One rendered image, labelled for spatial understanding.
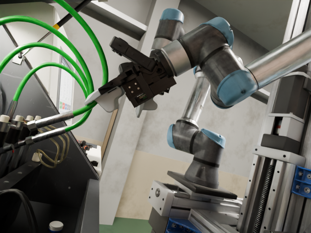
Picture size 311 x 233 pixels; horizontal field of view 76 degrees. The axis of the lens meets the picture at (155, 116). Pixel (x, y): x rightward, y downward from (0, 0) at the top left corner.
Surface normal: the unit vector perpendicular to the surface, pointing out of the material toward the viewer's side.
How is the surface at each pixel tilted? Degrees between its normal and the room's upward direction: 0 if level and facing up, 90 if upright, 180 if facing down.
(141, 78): 103
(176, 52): 96
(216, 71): 110
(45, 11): 90
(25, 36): 90
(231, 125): 90
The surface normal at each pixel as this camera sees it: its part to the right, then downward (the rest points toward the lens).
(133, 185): 0.42, 0.04
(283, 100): -0.86, -0.29
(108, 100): 0.04, 0.13
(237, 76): -0.11, -0.21
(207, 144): -0.48, -0.22
